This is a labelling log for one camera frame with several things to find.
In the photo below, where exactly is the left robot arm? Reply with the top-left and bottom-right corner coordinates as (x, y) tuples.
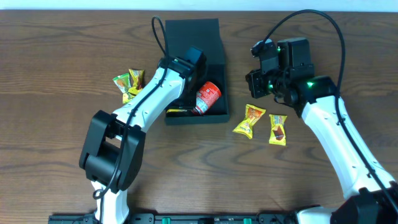
(79, 47), (206, 223)

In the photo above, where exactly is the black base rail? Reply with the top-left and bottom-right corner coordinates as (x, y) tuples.
(48, 213), (299, 224)

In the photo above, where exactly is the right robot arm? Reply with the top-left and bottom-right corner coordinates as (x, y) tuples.
(246, 37), (397, 223)

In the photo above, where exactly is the dark green open box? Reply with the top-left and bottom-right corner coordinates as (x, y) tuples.
(165, 19), (229, 125)

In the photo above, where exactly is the yellow-green chocolate snack packet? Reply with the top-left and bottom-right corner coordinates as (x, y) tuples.
(129, 69), (145, 95)

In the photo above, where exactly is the yellow orange snack packet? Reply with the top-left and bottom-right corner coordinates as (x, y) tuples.
(233, 104), (266, 139)

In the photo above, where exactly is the orange biscuit packet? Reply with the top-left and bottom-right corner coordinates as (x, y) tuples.
(166, 109), (192, 113)

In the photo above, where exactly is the red chips can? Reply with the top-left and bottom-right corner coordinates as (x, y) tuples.
(192, 82), (222, 115)

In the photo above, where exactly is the yellow Apollo chocolate packet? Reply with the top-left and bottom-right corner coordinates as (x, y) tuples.
(269, 114), (287, 146)

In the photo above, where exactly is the green snack packet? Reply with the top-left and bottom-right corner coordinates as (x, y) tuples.
(113, 73), (135, 104)

